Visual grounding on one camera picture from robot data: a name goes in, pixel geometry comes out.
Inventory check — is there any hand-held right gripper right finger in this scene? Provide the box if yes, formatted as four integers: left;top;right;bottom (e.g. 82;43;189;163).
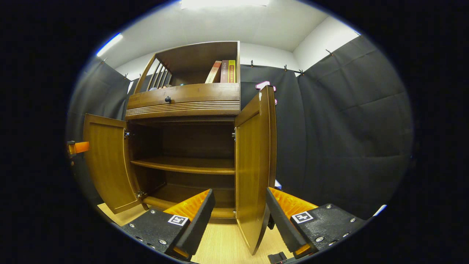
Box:
266;187;368;258

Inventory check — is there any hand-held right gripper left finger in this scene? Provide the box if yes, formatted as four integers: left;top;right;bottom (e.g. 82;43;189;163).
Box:
120;188;216;261

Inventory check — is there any wooden cabinet door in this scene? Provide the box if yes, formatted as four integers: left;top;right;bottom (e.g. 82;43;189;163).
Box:
234;85;277;256
83;114;142;215

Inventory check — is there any wooden double-door shoe cabinet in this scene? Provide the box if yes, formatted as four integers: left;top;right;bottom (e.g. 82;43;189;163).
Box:
83;40;277;256

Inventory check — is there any wooden cabinet drawer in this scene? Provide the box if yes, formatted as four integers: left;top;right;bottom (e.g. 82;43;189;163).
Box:
125;83;241;121

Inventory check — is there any wooden inner shelf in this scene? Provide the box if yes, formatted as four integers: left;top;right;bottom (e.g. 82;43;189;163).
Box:
130;157;236;175

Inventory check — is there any ceiling light strip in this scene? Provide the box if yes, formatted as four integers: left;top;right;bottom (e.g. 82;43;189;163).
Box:
97;33;123;57

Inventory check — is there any black backdrop cloth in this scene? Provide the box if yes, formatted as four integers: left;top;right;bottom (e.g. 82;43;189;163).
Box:
66;35;414;221

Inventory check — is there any tan leaning book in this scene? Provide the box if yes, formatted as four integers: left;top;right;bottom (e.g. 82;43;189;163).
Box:
204;60;223;84

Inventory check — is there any ceiling light panel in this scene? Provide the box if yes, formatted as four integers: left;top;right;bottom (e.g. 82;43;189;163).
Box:
181;0;270;10

